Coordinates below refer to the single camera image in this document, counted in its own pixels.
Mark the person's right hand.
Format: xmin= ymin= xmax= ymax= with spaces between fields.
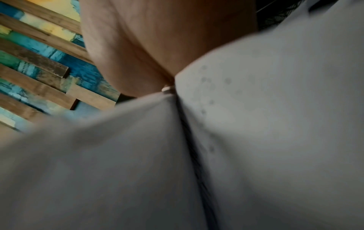
xmin=79 ymin=0 xmax=259 ymax=97

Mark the white cloth garment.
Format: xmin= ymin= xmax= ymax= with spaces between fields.
xmin=0 ymin=0 xmax=364 ymax=230

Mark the painted wooden slat panel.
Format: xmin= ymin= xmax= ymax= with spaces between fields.
xmin=0 ymin=0 xmax=121 ymax=133

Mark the black mesh object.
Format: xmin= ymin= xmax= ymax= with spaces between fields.
xmin=256 ymin=0 xmax=314 ymax=31

